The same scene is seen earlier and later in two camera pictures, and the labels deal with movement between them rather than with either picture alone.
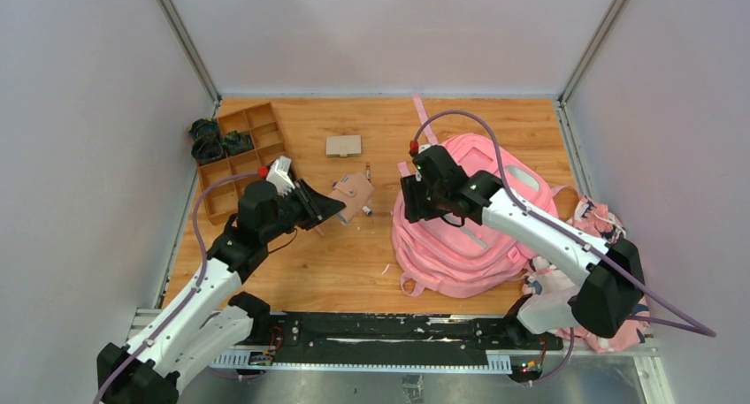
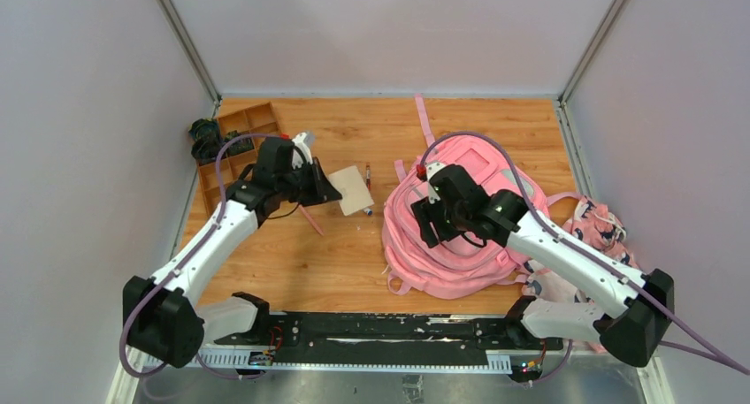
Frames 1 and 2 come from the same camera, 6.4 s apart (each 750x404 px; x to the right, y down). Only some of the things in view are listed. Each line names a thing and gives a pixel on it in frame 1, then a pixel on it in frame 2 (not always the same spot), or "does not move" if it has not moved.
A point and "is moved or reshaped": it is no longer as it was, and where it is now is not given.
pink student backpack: (454, 260) is moved or reshaped
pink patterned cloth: (544, 278) does not move
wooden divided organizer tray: (223, 201) does not move
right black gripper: (415, 210) → (425, 211)
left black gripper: (306, 200) → (310, 183)
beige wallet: (343, 146) → (355, 194)
